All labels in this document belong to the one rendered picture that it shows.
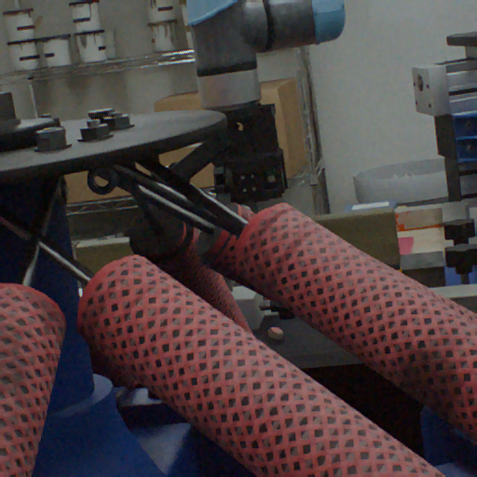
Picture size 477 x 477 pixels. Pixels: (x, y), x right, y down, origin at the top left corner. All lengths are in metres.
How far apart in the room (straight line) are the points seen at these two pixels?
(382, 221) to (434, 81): 0.84
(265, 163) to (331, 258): 0.84
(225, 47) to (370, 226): 0.28
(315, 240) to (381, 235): 0.85
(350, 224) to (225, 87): 0.23
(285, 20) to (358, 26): 3.73
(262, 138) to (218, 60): 0.11
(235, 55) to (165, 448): 0.59
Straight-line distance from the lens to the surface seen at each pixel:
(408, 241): 2.07
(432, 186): 4.76
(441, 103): 2.34
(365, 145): 5.28
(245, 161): 1.50
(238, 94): 1.50
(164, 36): 5.14
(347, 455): 0.54
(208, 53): 1.50
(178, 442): 1.07
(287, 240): 0.68
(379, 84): 5.25
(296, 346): 1.36
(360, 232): 1.53
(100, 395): 0.77
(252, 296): 1.29
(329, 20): 1.55
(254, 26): 1.51
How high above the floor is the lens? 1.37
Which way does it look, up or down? 10 degrees down
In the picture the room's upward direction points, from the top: 8 degrees counter-clockwise
